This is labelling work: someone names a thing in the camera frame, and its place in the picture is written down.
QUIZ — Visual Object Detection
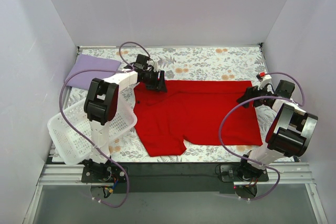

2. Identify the red t shirt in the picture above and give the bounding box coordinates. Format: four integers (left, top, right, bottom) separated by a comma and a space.
134, 80, 262, 157

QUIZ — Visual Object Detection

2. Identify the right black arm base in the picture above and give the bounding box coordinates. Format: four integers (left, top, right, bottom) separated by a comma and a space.
215, 159, 269, 199

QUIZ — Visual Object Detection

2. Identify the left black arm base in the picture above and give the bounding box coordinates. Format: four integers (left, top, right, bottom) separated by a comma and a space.
81, 159, 127, 199

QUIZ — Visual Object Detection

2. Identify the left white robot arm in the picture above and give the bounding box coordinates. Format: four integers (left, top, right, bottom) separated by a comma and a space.
83, 54, 167, 182

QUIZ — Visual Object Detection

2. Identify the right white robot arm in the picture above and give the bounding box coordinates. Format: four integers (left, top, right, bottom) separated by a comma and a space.
237, 99, 318, 181

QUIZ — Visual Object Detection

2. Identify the floral patterned table cloth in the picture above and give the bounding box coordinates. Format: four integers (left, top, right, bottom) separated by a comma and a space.
52, 46, 293, 163

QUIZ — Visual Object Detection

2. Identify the white plastic basket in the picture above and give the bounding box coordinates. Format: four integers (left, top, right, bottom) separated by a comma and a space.
47, 97, 137, 165

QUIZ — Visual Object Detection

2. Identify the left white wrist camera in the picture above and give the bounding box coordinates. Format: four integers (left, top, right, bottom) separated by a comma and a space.
149, 61, 160, 81

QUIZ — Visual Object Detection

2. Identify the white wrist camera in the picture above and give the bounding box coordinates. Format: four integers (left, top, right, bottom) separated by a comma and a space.
256, 72, 271, 90
149, 61, 160, 81

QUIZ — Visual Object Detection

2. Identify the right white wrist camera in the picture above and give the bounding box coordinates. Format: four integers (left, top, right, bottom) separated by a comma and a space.
256, 72, 271, 90

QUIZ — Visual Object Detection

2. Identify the aluminium frame rail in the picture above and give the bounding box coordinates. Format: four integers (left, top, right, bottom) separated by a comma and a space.
24, 163, 327, 223

